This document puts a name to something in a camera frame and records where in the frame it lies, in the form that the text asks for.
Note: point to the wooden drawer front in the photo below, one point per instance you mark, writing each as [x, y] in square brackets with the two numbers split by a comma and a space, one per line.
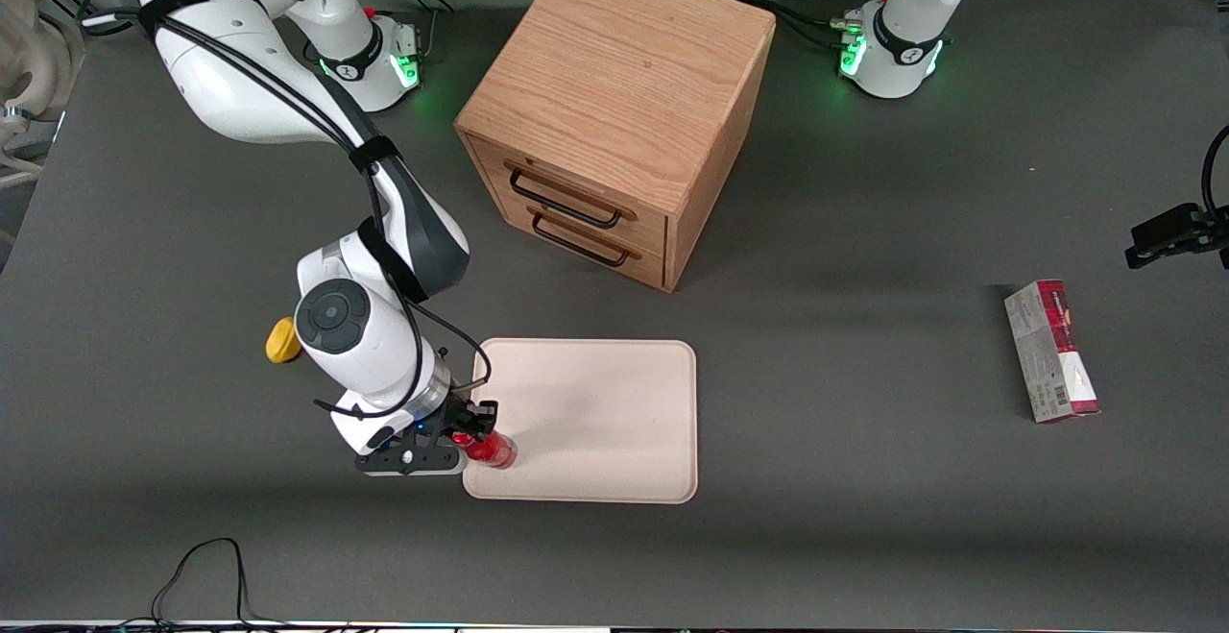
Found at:
[576, 189]
[590, 251]

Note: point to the beige rectangular plastic tray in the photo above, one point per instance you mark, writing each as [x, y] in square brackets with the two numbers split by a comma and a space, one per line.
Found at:
[595, 420]

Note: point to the red coke bottle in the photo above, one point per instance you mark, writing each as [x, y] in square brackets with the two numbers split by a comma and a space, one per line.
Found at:
[494, 450]

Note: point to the oak wooden drawer cabinet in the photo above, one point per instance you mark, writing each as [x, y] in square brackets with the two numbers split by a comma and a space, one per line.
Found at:
[624, 66]

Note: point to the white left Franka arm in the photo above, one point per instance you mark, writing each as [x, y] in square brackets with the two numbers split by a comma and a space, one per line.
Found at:
[907, 28]

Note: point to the grey and red carton box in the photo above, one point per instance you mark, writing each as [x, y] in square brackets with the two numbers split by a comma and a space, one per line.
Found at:
[1051, 350]

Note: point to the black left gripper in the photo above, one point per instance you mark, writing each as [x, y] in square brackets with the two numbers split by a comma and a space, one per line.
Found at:
[1173, 232]

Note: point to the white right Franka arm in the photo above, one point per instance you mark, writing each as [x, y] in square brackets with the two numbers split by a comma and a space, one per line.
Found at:
[250, 66]

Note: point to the yellow toy lemon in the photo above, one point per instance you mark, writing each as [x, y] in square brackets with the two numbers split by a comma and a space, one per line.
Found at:
[279, 340]

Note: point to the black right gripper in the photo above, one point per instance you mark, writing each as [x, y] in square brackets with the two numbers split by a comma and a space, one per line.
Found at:
[459, 419]

